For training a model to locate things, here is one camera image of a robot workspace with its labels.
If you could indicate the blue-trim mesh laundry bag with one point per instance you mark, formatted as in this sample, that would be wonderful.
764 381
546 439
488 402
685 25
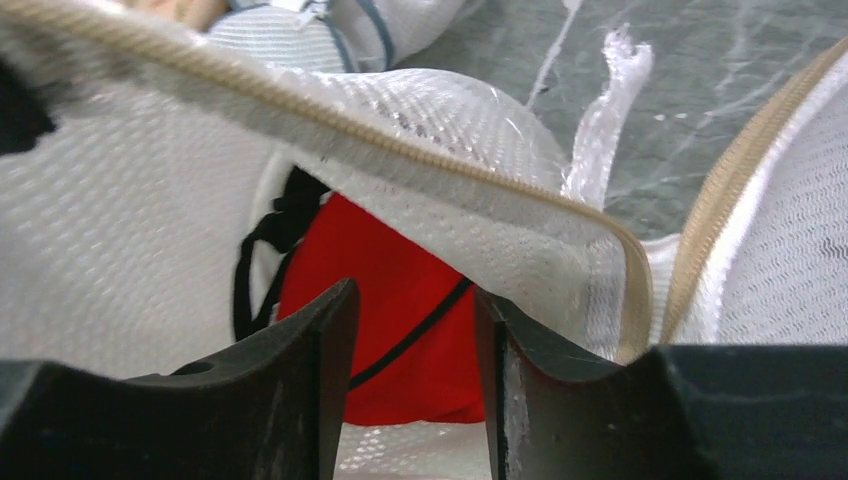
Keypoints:
348 36

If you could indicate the orange red bra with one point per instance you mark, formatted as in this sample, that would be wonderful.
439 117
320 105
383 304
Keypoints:
415 356

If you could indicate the beige-trim mesh laundry bag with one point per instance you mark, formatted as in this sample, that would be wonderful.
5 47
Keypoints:
629 182

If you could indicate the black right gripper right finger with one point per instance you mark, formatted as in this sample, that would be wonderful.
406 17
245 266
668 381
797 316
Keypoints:
556 411

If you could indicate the floral pink bra pad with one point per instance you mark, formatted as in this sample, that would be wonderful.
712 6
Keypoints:
197 14

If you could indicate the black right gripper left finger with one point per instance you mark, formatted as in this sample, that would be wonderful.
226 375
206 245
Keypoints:
268 407

